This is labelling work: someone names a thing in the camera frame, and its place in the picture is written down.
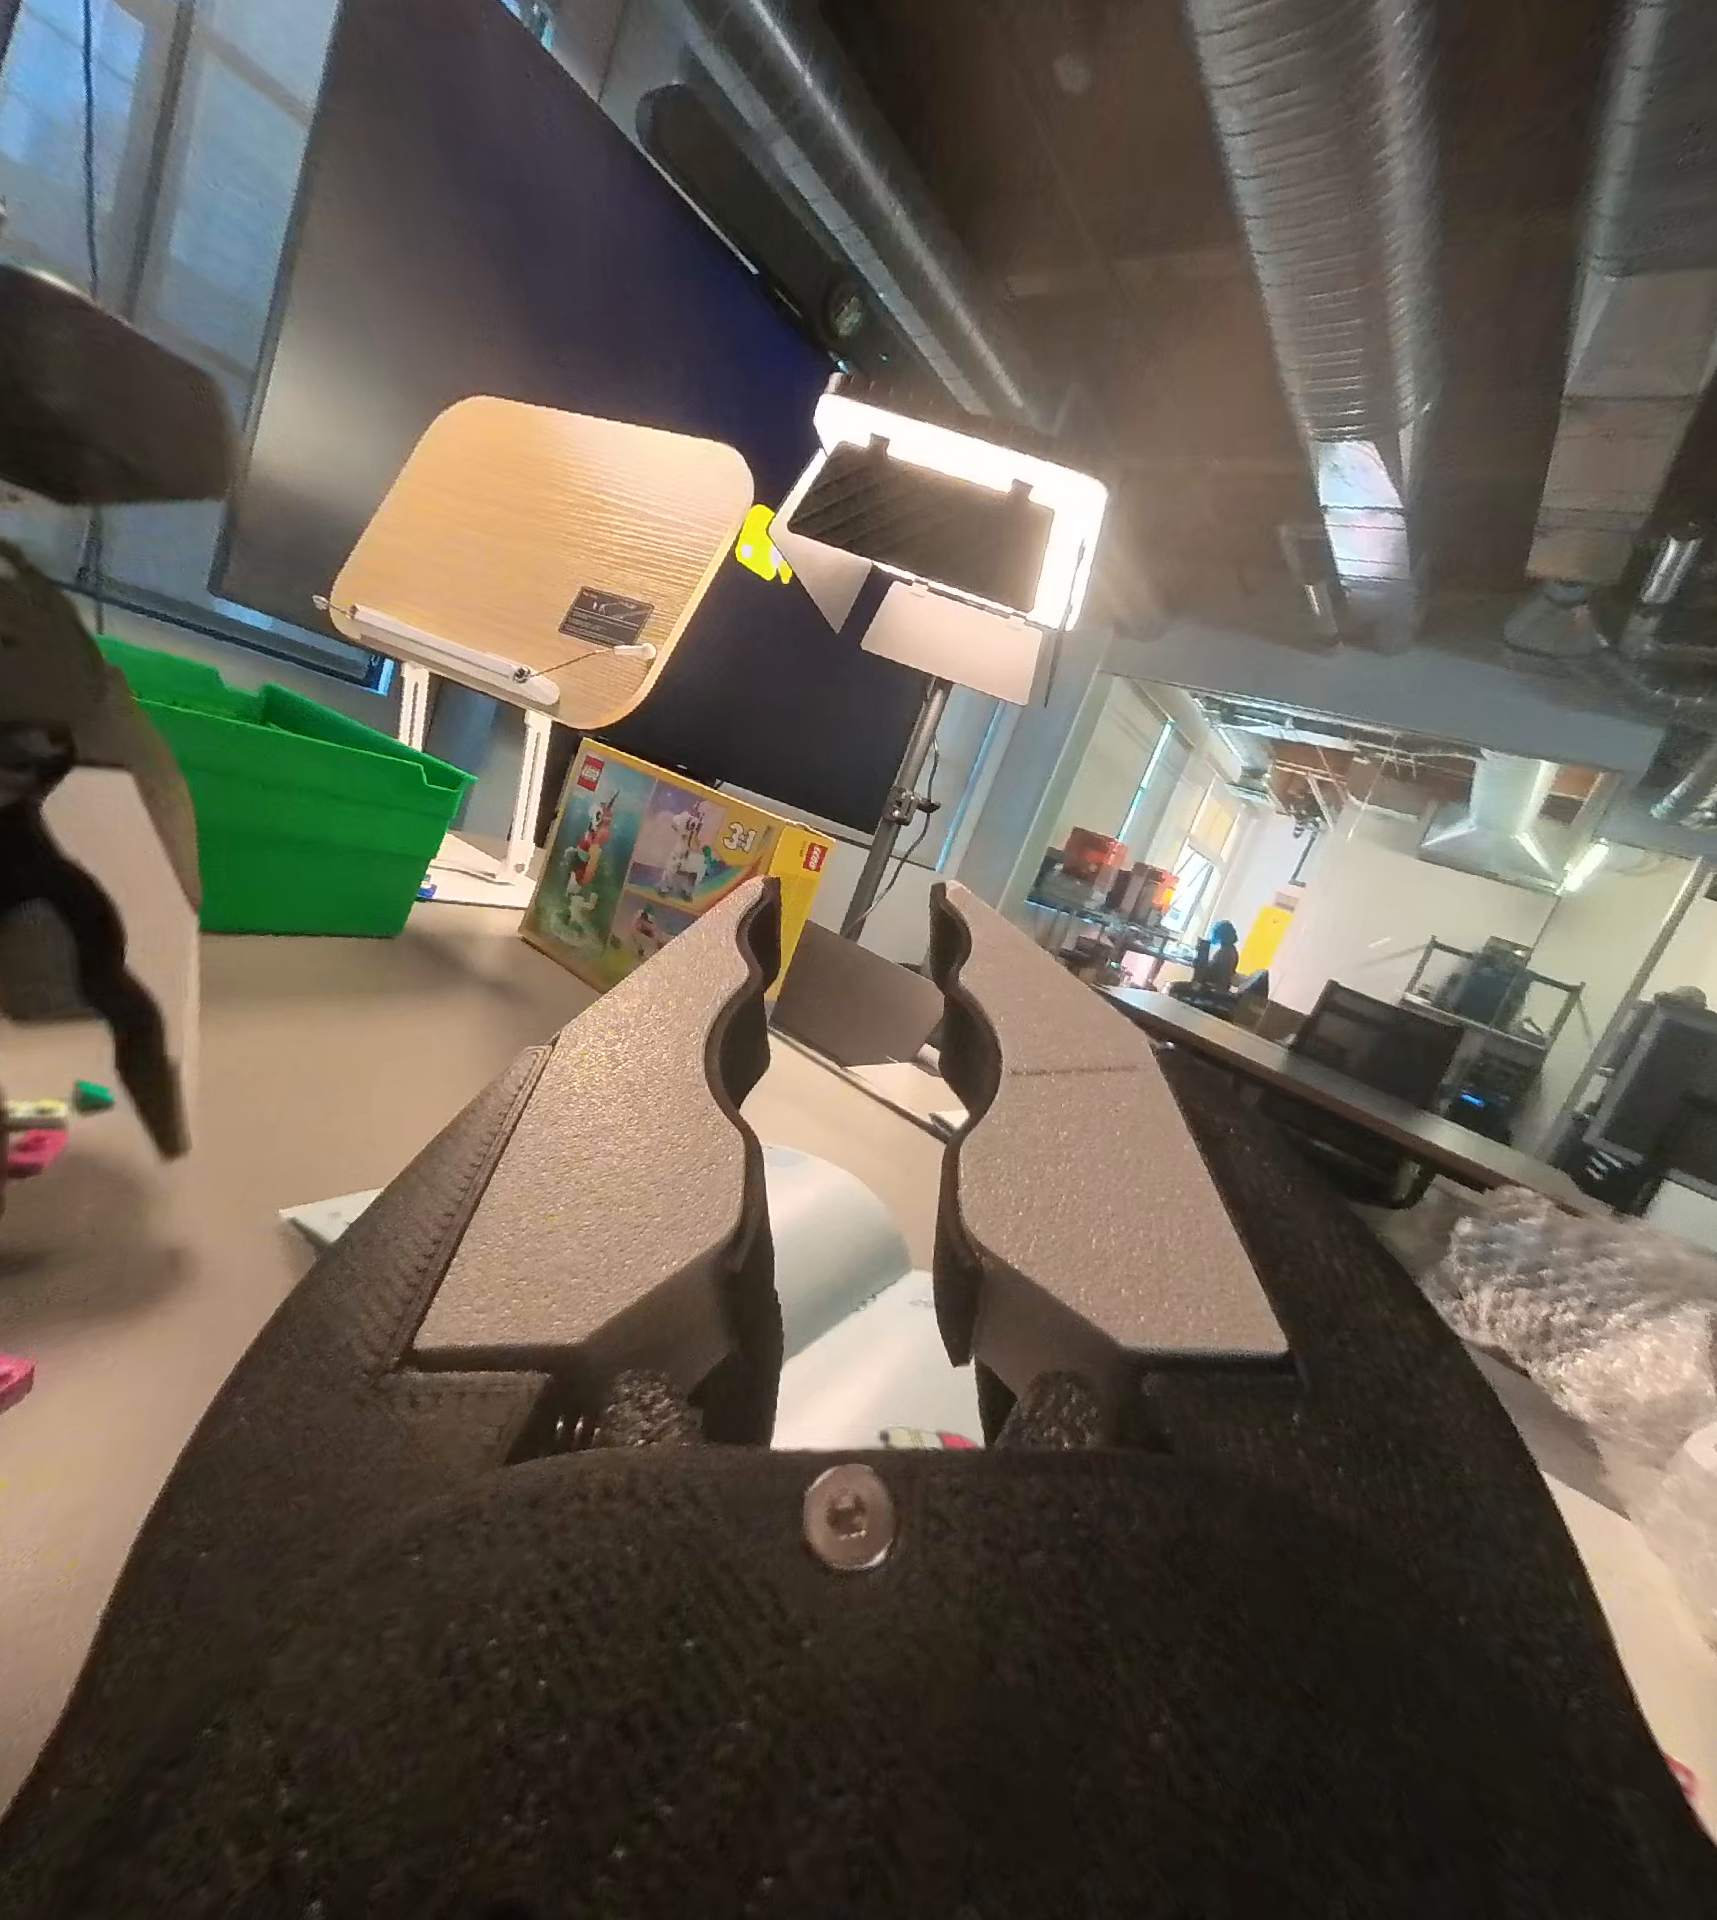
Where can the grey flat box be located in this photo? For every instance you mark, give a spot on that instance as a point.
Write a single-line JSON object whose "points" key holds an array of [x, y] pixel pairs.
{"points": [[858, 998]]}

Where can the small green lego piece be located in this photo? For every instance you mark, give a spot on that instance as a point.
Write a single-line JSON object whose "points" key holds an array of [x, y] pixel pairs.
{"points": [[92, 1094]]}

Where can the bubble wrap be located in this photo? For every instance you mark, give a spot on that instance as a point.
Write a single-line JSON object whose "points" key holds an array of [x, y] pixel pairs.
{"points": [[1593, 1304]]}

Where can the metal shelf rack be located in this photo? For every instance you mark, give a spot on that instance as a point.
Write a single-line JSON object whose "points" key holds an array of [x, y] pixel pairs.
{"points": [[1495, 974]]}

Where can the yellow lego box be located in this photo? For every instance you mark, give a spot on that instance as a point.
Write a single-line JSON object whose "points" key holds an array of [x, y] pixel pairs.
{"points": [[632, 855]]}

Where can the rectangular metal duct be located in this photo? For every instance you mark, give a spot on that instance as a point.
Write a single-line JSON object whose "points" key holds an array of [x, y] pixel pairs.
{"points": [[1667, 225]]}

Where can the large dark wall screen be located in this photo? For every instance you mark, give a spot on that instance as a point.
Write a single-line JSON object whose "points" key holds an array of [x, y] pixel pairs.
{"points": [[499, 225]]}

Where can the wooden book stand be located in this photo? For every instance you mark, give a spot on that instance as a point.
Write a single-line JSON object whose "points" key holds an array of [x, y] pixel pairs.
{"points": [[543, 510]]}

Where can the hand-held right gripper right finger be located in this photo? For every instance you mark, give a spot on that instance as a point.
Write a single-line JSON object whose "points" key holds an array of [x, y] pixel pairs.
{"points": [[1112, 1201]]}

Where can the green plastic bin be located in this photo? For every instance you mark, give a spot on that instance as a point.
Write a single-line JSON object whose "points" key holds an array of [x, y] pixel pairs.
{"points": [[302, 811]]}

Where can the black light stand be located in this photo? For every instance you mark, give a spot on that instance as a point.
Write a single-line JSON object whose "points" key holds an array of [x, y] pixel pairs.
{"points": [[906, 794]]}

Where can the black desk monitor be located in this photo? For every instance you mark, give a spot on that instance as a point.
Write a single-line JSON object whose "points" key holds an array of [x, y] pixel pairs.
{"points": [[1374, 1042]]}

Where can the silver extraction hood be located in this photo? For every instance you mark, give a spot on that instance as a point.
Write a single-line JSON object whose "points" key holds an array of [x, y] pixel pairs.
{"points": [[1503, 818]]}

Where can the open pale blue instruction booklet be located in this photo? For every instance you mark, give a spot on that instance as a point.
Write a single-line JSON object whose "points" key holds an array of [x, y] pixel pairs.
{"points": [[829, 1245]]}

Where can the long dark table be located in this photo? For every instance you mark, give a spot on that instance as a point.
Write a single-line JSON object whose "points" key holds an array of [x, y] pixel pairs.
{"points": [[1247, 1051]]}

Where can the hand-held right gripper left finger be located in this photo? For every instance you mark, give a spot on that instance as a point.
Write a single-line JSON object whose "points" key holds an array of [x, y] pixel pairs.
{"points": [[588, 1184]]}

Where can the studio light panel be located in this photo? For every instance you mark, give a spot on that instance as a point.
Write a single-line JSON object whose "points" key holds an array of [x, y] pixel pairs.
{"points": [[919, 524]]}

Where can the grey ceiling pipe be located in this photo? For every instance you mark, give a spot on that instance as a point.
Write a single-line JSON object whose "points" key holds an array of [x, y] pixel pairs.
{"points": [[858, 150]]}

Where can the small yellow object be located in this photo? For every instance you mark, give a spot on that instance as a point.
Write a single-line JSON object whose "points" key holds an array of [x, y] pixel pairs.
{"points": [[757, 542]]}

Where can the shelf with red equipment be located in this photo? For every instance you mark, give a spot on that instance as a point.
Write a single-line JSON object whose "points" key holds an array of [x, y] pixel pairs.
{"points": [[1098, 879]]}

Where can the white and yellow lego piece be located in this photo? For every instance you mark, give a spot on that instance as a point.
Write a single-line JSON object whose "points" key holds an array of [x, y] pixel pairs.
{"points": [[32, 1113]]}

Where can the ribbed silver ventilation duct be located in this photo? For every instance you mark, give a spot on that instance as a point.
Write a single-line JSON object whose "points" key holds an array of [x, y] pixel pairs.
{"points": [[1306, 225]]}

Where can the black video bar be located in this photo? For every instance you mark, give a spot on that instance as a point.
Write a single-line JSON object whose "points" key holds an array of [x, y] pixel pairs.
{"points": [[739, 181]]}

